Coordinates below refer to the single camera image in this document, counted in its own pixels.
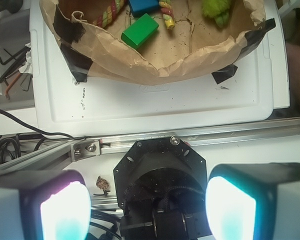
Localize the green rectangular block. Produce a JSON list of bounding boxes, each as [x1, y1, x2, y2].
[[121, 13, 159, 50]]

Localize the black allen keys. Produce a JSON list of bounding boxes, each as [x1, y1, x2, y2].
[[0, 46, 31, 100]]

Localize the aluminium extrusion rail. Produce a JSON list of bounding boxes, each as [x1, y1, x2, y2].
[[0, 117, 300, 178]]

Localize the brown paper bag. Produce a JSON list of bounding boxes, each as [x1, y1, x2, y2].
[[39, 0, 276, 86]]

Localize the green plush toy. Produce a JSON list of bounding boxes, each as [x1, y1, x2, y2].
[[201, 0, 233, 28]]

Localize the black cable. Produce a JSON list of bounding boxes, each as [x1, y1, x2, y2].
[[0, 105, 87, 141]]

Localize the blue rectangular block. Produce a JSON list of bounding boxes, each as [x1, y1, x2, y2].
[[128, 0, 160, 18]]

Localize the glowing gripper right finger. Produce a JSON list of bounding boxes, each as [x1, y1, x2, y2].
[[205, 162, 300, 240]]

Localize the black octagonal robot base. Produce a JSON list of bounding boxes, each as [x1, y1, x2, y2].
[[113, 137, 211, 240]]

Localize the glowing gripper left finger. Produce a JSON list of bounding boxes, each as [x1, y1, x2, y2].
[[0, 170, 91, 240]]

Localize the multicolour twisted rope toy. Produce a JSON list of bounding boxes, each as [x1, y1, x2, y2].
[[92, 0, 175, 30]]

